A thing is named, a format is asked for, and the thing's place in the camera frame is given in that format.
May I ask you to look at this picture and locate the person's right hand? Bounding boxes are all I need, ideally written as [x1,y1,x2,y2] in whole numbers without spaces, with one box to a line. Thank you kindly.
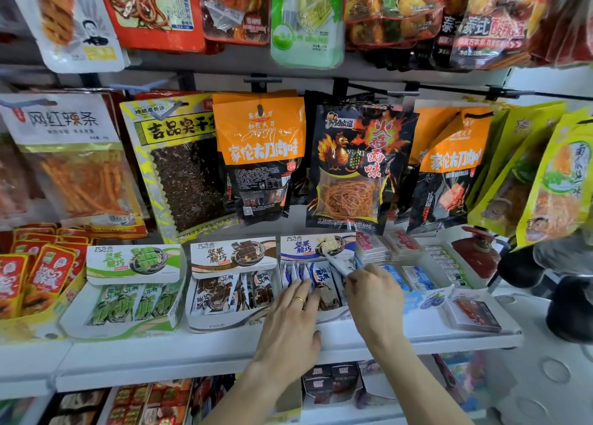
[345,264,409,349]

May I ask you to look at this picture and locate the person's left hand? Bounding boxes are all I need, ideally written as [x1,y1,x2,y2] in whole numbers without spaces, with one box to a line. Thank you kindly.
[245,280,322,386]

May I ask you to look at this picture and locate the blue white snack packet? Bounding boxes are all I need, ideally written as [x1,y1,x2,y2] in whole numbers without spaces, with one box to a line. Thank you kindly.
[323,250,363,278]

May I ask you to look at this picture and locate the person's left forearm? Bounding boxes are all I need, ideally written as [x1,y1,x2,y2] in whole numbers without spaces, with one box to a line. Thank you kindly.
[199,367,284,425]

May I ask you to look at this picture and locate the person's right forearm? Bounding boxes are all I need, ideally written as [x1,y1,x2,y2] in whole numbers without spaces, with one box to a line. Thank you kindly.
[366,332,476,425]

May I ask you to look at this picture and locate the row of blue snack packets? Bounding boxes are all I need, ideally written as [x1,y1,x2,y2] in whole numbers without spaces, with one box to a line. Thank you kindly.
[281,261,349,311]

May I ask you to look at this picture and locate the stack of pink packets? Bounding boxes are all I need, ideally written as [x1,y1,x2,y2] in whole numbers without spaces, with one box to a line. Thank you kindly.
[356,232,392,267]

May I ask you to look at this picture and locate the black small boxes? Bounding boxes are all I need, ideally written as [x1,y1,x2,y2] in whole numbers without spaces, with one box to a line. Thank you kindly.
[302,363,363,406]

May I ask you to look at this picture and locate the blue white display box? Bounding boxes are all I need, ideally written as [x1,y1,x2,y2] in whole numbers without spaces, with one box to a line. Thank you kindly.
[277,233,358,324]

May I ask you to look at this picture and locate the red white small packet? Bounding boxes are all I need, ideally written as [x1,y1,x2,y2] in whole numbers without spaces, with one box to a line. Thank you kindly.
[385,229,423,256]

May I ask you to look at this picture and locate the light blue packet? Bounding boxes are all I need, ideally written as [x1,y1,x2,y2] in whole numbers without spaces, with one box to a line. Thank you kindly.
[401,265,438,293]

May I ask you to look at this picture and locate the row of brown snack packets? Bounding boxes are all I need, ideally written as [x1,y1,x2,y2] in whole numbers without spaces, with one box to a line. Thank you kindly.
[191,271,276,316]

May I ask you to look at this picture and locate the blue berry card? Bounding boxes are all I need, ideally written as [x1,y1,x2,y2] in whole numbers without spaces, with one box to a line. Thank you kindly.
[403,287,456,315]

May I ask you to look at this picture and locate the row of small white boxes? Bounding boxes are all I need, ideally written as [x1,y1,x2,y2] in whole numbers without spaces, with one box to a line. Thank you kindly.
[423,245,470,287]

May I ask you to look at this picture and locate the brown white display box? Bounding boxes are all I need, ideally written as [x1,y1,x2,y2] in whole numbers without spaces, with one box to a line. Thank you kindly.
[185,236,281,334]

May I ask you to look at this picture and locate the black flame chicken packet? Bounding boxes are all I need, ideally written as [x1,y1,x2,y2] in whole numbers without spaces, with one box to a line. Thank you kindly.
[306,104,419,236]

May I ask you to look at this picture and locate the white shelf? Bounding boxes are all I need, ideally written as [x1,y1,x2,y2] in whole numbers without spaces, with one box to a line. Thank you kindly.
[0,235,525,394]

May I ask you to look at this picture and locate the orange black snack packet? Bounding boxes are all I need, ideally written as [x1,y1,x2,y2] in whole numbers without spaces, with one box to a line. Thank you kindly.
[407,107,494,234]
[211,90,307,225]

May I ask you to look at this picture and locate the yellow black dried tofu packet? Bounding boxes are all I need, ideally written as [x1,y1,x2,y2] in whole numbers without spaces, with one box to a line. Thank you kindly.
[120,93,243,245]

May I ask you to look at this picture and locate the row of green snack packets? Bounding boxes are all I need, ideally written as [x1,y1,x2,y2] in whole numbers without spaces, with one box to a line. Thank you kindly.
[87,281,183,326]

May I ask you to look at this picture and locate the green yellow snack packet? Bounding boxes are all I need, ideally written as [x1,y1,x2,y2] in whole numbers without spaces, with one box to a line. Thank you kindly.
[467,102,567,238]
[515,108,593,250]

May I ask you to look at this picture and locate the green white display box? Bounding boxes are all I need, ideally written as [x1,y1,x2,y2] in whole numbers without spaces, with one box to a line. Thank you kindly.
[59,244,187,341]

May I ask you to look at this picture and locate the green white snack packet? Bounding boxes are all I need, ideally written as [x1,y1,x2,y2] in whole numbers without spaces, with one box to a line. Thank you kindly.
[271,0,346,70]

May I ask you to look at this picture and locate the white label orange strips packet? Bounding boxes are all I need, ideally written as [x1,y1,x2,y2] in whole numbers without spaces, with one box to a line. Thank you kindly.
[0,93,145,228]

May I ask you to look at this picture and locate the stack of red orange packets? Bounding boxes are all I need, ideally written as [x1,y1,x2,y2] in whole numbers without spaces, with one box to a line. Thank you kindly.
[0,223,91,320]

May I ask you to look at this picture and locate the clear yellow food packet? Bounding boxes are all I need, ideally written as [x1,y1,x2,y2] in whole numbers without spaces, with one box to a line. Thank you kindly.
[345,0,446,51]

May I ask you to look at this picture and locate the yellow display box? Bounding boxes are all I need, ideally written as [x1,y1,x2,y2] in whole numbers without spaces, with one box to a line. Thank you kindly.
[0,270,89,344]

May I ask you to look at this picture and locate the red black snack packet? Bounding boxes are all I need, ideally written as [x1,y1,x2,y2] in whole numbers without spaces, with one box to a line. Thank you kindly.
[450,0,558,70]

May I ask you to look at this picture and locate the clear red food packet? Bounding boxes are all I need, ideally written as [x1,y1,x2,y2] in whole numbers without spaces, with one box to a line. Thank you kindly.
[196,0,272,46]

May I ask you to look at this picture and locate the dark red hanging packet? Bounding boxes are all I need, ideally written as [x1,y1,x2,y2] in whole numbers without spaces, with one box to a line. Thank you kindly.
[0,133,37,228]

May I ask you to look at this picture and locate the red framed snack packet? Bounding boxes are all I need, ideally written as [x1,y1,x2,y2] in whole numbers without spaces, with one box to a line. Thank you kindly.
[95,0,207,53]

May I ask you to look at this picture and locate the white cartoon face packet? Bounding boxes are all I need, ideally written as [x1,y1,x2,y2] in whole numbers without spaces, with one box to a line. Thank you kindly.
[4,0,127,74]

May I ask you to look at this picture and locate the black hook rail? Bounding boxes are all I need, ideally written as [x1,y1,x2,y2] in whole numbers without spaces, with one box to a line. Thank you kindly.
[244,73,593,103]

